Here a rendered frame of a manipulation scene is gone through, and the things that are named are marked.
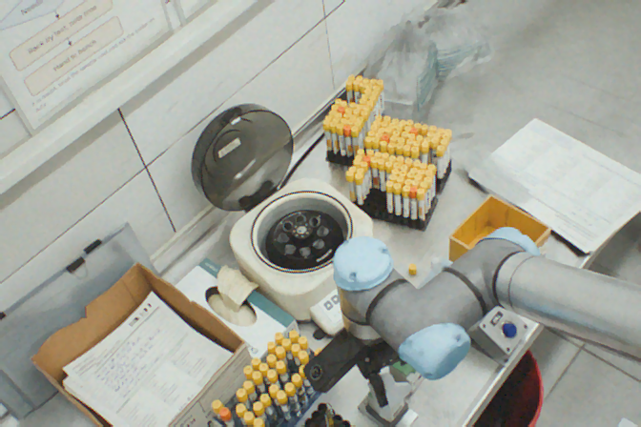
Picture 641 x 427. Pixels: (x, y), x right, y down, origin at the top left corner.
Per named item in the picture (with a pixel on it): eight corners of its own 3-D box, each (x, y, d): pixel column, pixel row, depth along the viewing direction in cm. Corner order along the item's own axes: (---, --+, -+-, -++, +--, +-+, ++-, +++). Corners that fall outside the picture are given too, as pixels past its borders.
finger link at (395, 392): (423, 415, 114) (406, 367, 110) (389, 434, 113) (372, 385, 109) (413, 404, 117) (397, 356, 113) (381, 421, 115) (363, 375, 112)
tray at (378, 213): (439, 199, 157) (439, 192, 155) (424, 232, 152) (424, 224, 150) (362, 180, 163) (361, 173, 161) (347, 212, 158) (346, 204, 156)
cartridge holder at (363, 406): (399, 442, 125) (398, 434, 122) (358, 409, 130) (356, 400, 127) (418, 417, 127) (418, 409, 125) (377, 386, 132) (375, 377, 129)
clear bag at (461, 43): (429, 90, 178) (430, 43, 167) (400, 50, 189) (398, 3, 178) (506, 61, 181) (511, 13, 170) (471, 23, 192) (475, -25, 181)
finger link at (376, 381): (393, 409, 110) (376, 361, 106) (384, 414, 109) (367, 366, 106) (380, 392, 114) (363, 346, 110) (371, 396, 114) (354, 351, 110)
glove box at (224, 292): (263, 378, 135) (254, 354, 128) (176, 312, 147) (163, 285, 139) (307, 330, 141) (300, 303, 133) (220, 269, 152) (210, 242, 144)
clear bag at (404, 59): (421, 133, 169) (421, 71, 155) (349, 122, 174) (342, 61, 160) (447, 60, 184) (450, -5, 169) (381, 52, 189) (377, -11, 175)
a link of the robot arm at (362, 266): (361, 295, 88) (317, 254, 92) (366, 340, 96) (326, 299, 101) (409, 259, 90) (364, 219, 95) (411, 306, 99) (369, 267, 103)
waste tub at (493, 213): (506, 303, 139) (509, 274, 132) (446, 266, 146) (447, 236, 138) (546, 258, 145) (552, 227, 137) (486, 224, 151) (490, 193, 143)
